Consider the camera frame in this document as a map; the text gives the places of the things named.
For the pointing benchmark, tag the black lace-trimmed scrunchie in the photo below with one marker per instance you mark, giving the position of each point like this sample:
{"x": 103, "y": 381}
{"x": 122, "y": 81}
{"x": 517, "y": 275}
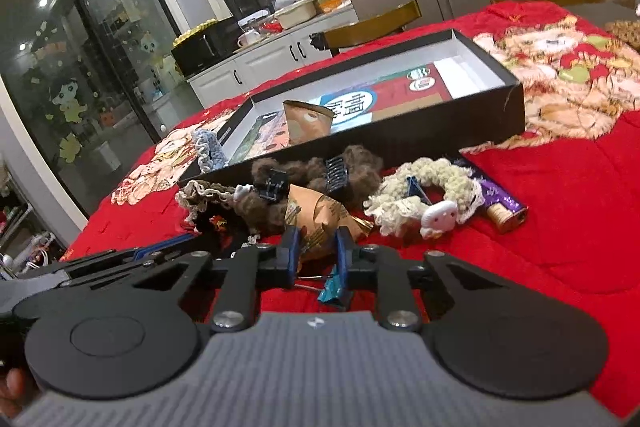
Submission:
{"x": 202, "y": 227}

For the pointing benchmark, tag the cream crocheted sheep scrunchie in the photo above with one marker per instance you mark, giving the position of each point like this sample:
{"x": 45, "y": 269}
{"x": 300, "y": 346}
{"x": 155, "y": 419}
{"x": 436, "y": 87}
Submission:
{"x": 450, "y": 187}

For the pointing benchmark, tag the teal binder clip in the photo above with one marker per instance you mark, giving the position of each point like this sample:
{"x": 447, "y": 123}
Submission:
{"x": 332, "y": 296}

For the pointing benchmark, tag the beige plastic basin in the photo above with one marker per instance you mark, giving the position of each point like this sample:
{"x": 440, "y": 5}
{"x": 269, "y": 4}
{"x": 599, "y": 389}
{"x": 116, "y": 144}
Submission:
{"x": 295, "y": 14}

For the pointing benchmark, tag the blue crocheted scrunchie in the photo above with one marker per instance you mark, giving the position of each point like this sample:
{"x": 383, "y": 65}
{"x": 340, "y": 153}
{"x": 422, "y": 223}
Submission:
{"x": 207, "y": 149}

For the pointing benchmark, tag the white cup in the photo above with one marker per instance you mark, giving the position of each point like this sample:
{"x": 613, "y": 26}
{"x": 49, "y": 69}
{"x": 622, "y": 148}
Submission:
{"x": 247, "y": 38}

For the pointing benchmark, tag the purple candy bar wrapper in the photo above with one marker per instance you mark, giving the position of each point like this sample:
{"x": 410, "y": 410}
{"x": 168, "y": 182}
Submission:
{"x": 500, "y": 204}

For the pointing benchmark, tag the white kitchen cabinet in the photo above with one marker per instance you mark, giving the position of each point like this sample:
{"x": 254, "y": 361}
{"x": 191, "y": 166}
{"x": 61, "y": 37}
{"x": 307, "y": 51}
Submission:
{"x": 260, "y": 57}

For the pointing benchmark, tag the brown triangular snack packet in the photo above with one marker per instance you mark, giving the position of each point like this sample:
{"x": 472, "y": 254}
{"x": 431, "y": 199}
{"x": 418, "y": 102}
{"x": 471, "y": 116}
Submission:
{"x": 302, "y": 122}
{"x": 320, "y": 212}

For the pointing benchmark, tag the white bin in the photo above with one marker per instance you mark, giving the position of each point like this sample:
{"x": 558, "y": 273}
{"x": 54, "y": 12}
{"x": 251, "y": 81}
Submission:
{"x": 107, "y": 157}

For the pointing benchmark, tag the red printed blanket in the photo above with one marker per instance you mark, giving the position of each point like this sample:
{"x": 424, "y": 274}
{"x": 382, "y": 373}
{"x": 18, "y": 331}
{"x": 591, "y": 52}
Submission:
{"x": 560, "y": 207}

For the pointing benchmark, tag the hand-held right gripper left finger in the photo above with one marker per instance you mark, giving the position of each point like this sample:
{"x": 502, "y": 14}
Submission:
{"x": 292, "y": 252}

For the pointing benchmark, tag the brown lace-trimmed scrunchie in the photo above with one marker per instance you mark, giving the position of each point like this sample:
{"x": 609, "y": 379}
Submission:
{"x": 205, "y": 194}

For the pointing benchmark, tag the yellow item on microwave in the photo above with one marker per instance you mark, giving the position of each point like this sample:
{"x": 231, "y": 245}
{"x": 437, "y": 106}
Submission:
{"x": 192, "y": 32}

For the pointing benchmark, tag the black microwave oven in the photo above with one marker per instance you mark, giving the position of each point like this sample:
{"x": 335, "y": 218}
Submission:
{"x": 205, "y": 49}

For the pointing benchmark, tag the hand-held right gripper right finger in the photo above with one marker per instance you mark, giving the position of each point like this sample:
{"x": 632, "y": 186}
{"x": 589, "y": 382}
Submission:
{"x": 343, "y": 252}

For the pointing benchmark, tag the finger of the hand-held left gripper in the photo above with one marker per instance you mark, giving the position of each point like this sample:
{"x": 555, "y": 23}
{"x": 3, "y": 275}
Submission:
{"x": 167, "y": 243}
{"x": 100, "y": 264}

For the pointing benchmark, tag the glass sliding door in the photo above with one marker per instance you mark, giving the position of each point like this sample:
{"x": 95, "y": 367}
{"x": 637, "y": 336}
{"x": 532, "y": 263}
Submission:
{"x": 90, "y": 72}

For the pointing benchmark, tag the person's left hand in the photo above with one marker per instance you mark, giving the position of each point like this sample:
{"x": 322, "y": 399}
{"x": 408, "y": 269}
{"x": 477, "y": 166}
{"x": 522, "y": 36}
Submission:
{"x": 11, "y": 389}

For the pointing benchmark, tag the black shallow cardboard box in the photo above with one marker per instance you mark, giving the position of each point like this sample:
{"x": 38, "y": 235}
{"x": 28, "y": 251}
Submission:
{"x": 400, "y": 132}

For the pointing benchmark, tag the brown woven item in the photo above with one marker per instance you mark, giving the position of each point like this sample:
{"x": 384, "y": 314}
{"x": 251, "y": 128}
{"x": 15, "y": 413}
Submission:
{"x": 625, "y": 34}

